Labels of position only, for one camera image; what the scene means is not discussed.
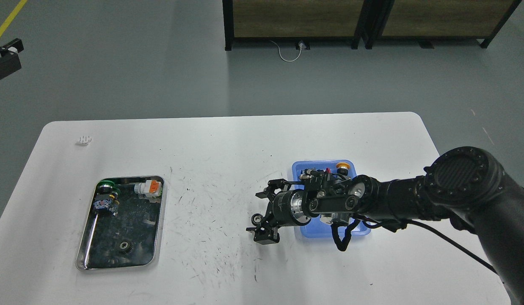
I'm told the white cable on floor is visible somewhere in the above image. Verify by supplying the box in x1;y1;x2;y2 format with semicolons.
270;40;310;63

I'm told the blue plastic tray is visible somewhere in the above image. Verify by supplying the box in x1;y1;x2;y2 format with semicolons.
291;159;372;241

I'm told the black gear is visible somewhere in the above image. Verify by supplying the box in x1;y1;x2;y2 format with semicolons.
118;241;134;254
251;213;264;226

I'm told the stainless steel tray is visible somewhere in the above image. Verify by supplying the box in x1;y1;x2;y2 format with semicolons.
75;175;165;271

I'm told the orange white switch part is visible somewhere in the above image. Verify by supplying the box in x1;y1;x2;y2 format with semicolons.
134;180;163;203

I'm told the left wooden black cabinet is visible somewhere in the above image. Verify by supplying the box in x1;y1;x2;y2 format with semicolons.
223;0;373;51

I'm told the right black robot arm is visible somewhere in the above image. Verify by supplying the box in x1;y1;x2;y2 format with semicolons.
246;147;524;305

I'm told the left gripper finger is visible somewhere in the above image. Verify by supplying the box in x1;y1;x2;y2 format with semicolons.
0;39;24;81

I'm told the right wooden black cabinet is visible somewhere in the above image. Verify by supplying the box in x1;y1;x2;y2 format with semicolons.
363;0;521;50

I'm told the yellow push button switch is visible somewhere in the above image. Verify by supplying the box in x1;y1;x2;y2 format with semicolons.
336;162;351;176

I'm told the small white plastic piece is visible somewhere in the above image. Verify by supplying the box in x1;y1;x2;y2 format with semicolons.
75;136;92;147

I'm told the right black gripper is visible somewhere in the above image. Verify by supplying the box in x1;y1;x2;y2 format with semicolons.
246;178;311;245

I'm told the wooden black cabinet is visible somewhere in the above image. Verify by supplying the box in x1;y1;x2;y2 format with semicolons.
223;0;373;51
363;0;521;50

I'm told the green push button switch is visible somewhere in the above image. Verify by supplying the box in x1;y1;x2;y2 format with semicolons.
91;180;121;216

